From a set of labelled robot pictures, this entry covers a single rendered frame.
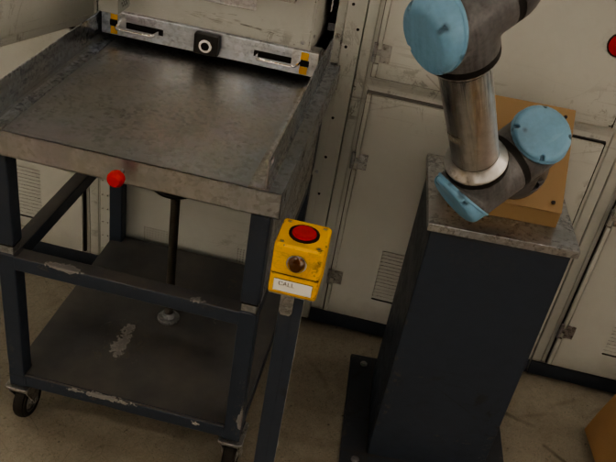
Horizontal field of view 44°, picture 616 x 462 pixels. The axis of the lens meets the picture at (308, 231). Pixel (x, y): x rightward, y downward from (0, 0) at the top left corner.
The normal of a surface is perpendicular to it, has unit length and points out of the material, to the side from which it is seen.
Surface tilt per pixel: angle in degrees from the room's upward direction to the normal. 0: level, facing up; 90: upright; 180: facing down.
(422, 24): 114
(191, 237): 90
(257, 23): 90
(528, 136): 40
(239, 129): 0
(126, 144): 0
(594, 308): 90
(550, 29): 90
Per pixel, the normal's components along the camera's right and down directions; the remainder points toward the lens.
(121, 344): 0.15, -0.82
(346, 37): -0.19, 0.53
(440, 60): -0.83, 0.51
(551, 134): 0.11, -0.27
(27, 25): 0.84, 0.40
